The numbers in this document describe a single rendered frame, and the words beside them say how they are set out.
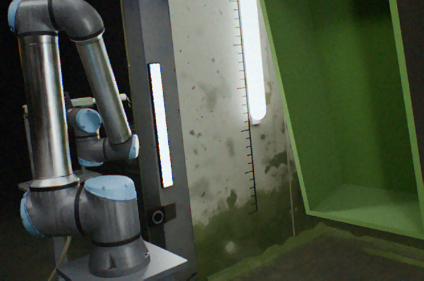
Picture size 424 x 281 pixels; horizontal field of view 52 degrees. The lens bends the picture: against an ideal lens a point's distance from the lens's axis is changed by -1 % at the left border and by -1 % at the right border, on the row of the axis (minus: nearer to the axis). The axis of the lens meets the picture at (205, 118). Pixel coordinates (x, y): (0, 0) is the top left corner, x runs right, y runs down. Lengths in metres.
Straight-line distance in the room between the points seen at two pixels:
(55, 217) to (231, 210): 1.41
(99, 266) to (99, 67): 0.61
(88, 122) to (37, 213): 0.43
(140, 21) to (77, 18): 0.87
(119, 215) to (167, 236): 1.04
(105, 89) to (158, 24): 0.84
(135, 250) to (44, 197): 0.31
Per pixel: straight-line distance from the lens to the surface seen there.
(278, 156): 2.84
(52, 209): 1.40
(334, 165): 2.44
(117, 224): 1.35
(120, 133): 1.62
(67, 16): 1.38
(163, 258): 1.45
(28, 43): 1.41
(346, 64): 2.25
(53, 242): 2.31
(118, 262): 1.38
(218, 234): 2.57
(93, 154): 1.71
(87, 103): 2.08
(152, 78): 2.19
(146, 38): 2.22
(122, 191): 1.33
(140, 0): 2.24
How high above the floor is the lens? 1.21
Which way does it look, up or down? 6 degrees down
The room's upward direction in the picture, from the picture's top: 6 degrees counter-clockwise
